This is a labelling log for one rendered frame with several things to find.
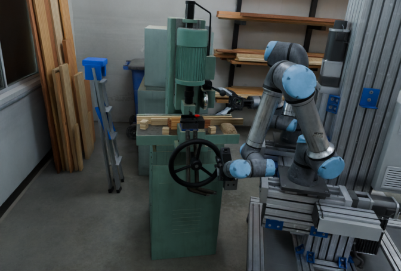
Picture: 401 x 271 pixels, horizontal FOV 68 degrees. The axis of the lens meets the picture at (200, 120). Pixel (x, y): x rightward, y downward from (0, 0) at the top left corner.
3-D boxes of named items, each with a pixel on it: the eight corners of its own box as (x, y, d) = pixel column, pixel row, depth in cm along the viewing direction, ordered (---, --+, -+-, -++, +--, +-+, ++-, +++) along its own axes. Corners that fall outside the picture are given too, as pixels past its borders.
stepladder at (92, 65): (103, 194, 263) (79, 61, 221) (109, 179, 286) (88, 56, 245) (122, 193, 264) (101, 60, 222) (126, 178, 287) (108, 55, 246)
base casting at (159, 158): (151, 165, 171) (151, 151, 168) (149, 128, 224) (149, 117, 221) (226, 163, 180) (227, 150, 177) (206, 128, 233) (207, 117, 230)
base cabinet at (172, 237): (150, 261, 195) (151, 166, 171) (148, 206, 249) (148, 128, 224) (216, 254, 204) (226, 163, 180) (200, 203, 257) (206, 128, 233)
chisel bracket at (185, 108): (183, 119, 177) (184, 105, 174) (180, 111, 190) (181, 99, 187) (195, 119, 179) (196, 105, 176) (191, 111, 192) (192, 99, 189)
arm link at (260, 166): (267, 151, 131) (243, 152, 129) (278, 163, 121) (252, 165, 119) (264, 167, 134) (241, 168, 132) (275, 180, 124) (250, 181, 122)
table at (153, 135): (135, 153, 156) (135, 142, 154) (136, 131, 184) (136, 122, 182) (244, 150, 168) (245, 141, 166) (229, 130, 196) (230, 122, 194)
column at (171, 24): (166, 128, 202) (169, 17, 177) (164, 117, 223) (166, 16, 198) (198, 128, 207) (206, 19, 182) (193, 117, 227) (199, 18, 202)
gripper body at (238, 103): (233, 96, 159) (254, 97, 161) (228, 94, 167) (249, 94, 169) (232, 110, 161) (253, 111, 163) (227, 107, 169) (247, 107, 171)
